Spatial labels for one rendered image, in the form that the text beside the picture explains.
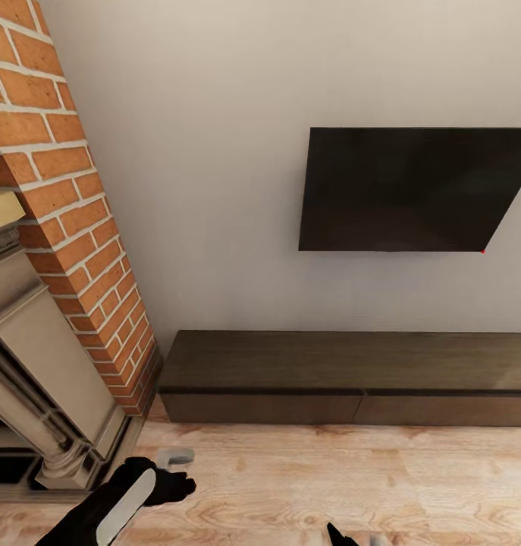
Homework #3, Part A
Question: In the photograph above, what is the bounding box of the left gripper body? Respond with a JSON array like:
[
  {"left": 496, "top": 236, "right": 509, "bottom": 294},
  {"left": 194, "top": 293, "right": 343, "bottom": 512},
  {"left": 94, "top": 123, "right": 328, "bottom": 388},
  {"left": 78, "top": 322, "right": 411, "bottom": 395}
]
[{"left": 149, "top": 470, "right": 187, "bottom": 507}]

